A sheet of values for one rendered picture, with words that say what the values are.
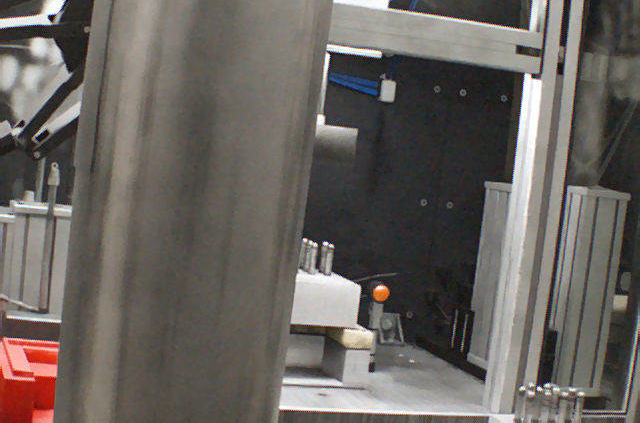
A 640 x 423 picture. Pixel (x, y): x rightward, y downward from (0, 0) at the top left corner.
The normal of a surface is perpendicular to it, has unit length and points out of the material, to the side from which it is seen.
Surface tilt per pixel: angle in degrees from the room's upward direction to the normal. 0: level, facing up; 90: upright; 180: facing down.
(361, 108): 90
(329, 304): 90
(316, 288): 90
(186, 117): 93
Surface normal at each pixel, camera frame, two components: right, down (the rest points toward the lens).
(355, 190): 0.29, 0.08
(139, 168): -0.33, 0.05
